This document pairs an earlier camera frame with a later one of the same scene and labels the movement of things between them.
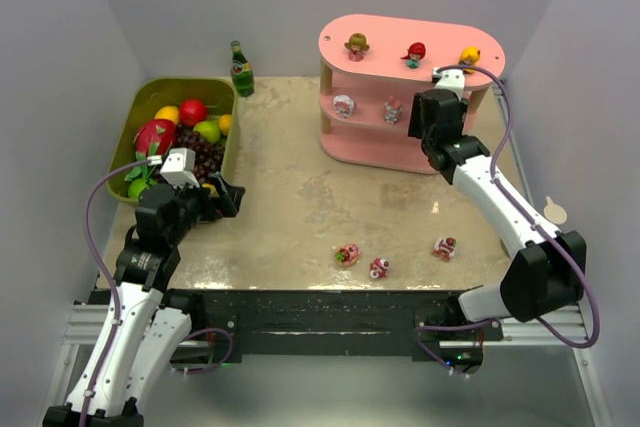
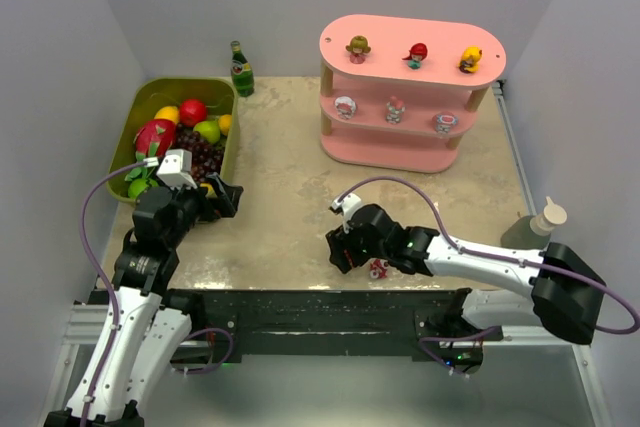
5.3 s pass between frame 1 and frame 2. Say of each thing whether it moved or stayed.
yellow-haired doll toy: stayed
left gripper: stayed
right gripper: moved
